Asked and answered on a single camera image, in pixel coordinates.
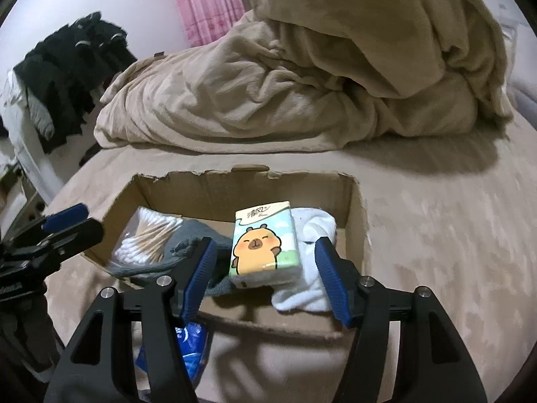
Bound grey sock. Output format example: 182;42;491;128
110;217;239;299

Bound white sock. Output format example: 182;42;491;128
271;208;337;313

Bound blue tissue pack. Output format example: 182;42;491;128
134;322;212;389

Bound cotton swab bag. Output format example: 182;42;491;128
106;207;183;277

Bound bear tissue pack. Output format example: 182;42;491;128
229;201;301;289

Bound cardboard box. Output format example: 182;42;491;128
81;168;365;339

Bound beige bed sheet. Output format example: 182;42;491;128
47;115;536;400

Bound black hanging clothes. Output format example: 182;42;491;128
14;12;136;154

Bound beige blanket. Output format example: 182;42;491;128
94;0;514;154

